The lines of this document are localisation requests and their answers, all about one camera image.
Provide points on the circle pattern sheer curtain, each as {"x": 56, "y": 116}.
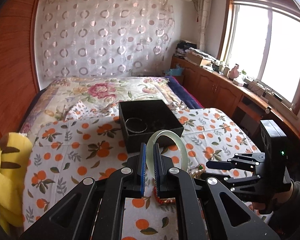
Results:
{"x": 102, "y": 37}

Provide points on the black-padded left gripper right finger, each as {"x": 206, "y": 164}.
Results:
{"x": 208, "y": 208}

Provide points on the wooden louvered wardrobe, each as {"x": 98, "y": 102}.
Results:
{"x": 18, "y": 77}

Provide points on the wooden side cabinet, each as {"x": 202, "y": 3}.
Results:
{"x": 243, "y": 106}

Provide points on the rolled cream window curtain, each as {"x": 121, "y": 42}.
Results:
{"x": 204, "y": 8}

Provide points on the cardboard box on cabinet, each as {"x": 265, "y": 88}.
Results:
{"x": 197, "y": 59}

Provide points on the pale green jade bangle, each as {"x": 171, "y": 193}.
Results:
{"x": 165, "y": 138}

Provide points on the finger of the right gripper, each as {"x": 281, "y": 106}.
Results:
{"x": 230, "y": 182}
{"x": 241, "y": 161}

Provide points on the window with wooden frame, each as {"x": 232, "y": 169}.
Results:
{"x": 263, "y": 38}

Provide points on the orange print white cloth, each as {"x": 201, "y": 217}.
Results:
{"x": 65, "y": 152}

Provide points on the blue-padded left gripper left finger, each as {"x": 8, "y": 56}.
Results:
{"x": 93, "y": 209}

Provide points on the yellow plush toy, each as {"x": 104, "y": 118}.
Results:
{"x": 15, "y": 150}

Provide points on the floral bed quilt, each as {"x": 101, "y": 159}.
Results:
{"x": 78, "y": 98}

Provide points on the dark blue blanket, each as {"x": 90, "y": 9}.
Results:
{"x": 190, "y": 101}

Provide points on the black square jewelry box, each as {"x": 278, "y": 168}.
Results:
{"x": 155, "y": 113}

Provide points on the person's right hand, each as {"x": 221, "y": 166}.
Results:
{"x": 257, "y": 208}

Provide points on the pink ceramic figurine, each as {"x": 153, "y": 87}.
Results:
{"x": 234, "y": 72}

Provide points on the silver bangle in box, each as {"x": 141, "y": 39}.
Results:
{"x": 136, "y": 125}

